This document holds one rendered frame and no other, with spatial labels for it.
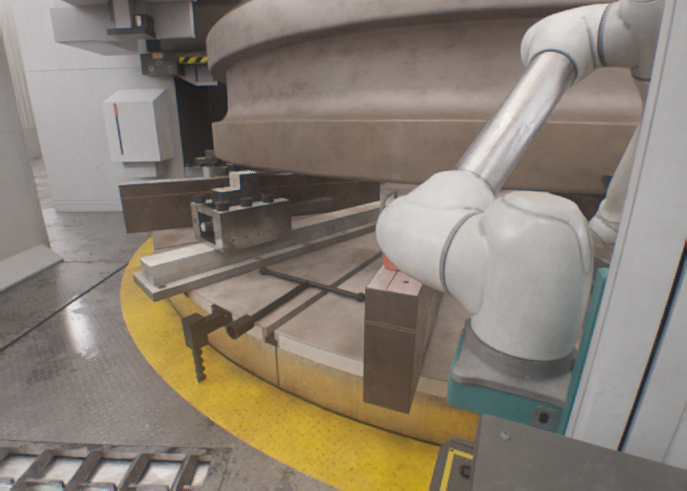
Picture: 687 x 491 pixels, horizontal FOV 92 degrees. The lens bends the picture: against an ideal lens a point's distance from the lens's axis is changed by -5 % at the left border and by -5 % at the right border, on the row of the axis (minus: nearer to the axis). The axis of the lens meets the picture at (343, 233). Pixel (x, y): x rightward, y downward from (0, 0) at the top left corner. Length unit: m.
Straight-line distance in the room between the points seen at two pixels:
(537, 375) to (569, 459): 0.24
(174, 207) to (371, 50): 1.94
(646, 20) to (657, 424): 0.72
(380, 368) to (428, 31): 1.34
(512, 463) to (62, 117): 5.70
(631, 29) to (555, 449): 0.81
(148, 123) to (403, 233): 4.25
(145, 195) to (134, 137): 1.86
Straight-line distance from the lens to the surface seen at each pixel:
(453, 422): 1.40
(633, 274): 0.41
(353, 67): 1.82
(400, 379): 1.04
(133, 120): 4.79
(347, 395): 1.46
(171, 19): 4.02
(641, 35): 0.96
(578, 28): 0.98
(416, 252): 0.62
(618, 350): 0.45
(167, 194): 3.00
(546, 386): 0.60
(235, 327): 1.44
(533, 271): 0.51
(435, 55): 1.69
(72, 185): 5.83
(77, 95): 5.62
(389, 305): 0.93
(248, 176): 2.02
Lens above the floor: 1.09
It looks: 17 degrees down
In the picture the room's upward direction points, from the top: straight up
